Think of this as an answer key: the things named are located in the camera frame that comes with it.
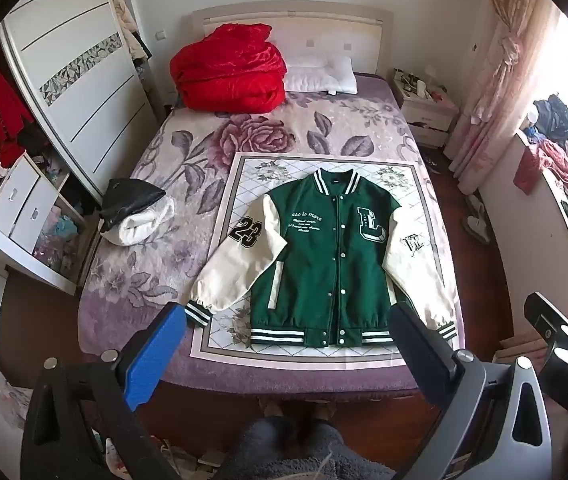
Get black garment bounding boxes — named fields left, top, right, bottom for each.
left=100, top=178, right=167, bottom=233

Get pink floral curtain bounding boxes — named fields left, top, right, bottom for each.
left=450, top=0, right=561, bottom=196

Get white hanging robe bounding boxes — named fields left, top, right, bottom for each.
left=110, top=0, right=153, bottom=61

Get person's grey fleece pants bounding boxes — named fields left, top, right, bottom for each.
left=213, top=416, right=395, bottom=480

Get green and cream varsity jacket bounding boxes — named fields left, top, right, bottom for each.
left=185, top=169, right=459, bottom=348

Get white curved desk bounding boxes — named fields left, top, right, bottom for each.
left=479, top=129, right=568, bottom=313

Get white sliding door wardrobe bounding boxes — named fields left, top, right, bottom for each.
left=0, top=0, right=161, bottom=297

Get pile of folded clothes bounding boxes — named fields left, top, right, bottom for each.
left=32, top=200, right=85, bottom=275

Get white quilted floral mat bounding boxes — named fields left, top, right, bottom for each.
left=191, top=152, right=465, bottom=361

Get white fleece garment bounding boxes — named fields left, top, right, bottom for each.
left=101, top=197, right=175, bottom=247

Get scattered papers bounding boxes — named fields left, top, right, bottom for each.
left=102, top=437, right=227, bottom=473

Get white nightstand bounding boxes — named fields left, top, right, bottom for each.
left=389, top=67, right=460, bottom=149

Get white wooden bed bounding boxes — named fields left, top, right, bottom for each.
left=76, top=7, right=467, bottom=396

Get pair of white shoes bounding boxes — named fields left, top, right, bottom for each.
left=463, top=191, right=491, bottom=247

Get white pillow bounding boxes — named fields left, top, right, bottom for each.
left=283, top=55, right=357, bottom=95

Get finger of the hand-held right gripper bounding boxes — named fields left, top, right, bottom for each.
left=523, top=291, right=568, bottom=356

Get white wardrobe drawer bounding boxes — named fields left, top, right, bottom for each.
left=8, top=175, right=57, bottom=256
left=0, top=152, right=40, bottom=237

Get light wooden boards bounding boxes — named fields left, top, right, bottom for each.
left=491, top=332, right=547, bottom=367

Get red quilt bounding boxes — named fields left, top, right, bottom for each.
left=170, top=23, right=285, bottom=113

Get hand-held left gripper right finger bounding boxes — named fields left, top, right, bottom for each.
left=389, top=302, right=553, bottom=480

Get clutter of small bottles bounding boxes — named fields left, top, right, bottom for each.
left=394, top=66, right=449, bottom=102

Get red cloth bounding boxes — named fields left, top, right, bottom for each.
left=513, top=144, right=541, bottom=194

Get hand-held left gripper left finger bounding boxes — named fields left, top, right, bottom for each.
left=21, top=304, right=187, bottom=480

